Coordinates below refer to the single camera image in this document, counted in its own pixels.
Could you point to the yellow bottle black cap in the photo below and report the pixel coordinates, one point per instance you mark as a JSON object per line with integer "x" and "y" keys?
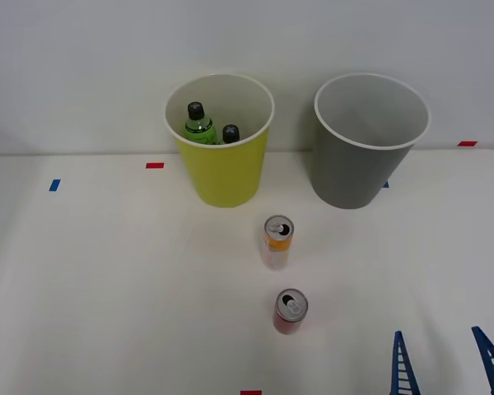
{"x": 231, "y": 133}

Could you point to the red drink can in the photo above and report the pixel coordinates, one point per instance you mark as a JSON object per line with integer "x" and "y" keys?
{"x": 290, "y": 309}

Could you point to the orange drink can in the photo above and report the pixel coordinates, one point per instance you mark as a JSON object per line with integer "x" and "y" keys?
{"x": 276, "y": 247}

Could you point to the grey plastic bin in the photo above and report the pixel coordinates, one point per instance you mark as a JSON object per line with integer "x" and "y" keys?
{"x": 346, "y": 173}

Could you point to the yellow-green plastic bin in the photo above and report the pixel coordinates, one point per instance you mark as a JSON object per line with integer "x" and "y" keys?
{"x": 226, "y": 173}

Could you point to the green bottle black cap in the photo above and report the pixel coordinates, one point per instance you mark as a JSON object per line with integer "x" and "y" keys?
{"x": 198, "y": 128}

